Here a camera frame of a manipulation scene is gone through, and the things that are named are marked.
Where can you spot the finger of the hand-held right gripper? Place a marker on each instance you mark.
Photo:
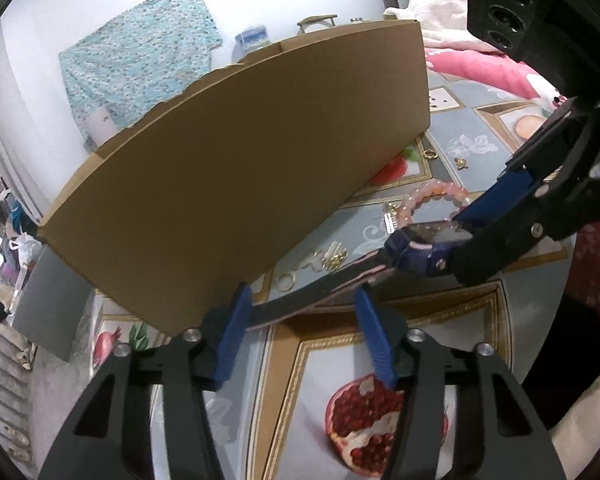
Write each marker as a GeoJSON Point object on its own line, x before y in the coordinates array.
{"type": "Point", "coordinates": [500, 195]}
{"type": "Point", "coordinates": [500, 255]}

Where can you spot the brown cardboard box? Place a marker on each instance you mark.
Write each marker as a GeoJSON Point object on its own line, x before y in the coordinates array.
{"type": "Point", "coordinates": [230, 160]}

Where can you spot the gold earrings cluster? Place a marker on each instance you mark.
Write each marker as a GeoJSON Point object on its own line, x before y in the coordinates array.
{"type": "Point", "coordinates": [332, 257]}

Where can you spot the white plastic bag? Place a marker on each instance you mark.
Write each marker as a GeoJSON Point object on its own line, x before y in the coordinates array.
{"type": "Point", "coordinates": [25, 247]}

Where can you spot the gold bee charm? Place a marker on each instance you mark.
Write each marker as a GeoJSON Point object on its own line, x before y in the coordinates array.
{"type": "Point", "coordinates": [461, 162]}

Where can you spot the blue water jug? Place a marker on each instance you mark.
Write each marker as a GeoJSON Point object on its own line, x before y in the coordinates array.
{"type": "Point", "coordinates": [252, 40]}

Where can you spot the dark blue wrist watch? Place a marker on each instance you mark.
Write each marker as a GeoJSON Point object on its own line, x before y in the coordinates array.
{"type": "Point", "coordinates": [420, 245]}

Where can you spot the teal floral hanging cloth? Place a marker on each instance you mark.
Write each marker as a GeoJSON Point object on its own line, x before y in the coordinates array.
{"type": "Point", "coordinates": [140, 50]}

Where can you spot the grey board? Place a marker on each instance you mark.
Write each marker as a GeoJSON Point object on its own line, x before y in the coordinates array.
{"type": "Point", "coordinates": [50, 305]}

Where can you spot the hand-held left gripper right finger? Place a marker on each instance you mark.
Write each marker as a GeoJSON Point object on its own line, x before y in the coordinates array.
{"type": "Point", "coordinates": [375, 345]}

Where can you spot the white towel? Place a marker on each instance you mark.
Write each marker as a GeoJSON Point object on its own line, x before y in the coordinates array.
{"type": "Point", "coordinates": [435, 5]}

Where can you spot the small silver clip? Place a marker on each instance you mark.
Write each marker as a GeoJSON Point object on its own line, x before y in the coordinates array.
{"type": "Point", "coordinates": [390, 223]}

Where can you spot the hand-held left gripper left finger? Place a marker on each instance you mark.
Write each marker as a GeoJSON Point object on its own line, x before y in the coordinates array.
{"type": "Point", "coordinates": [232, 330]}

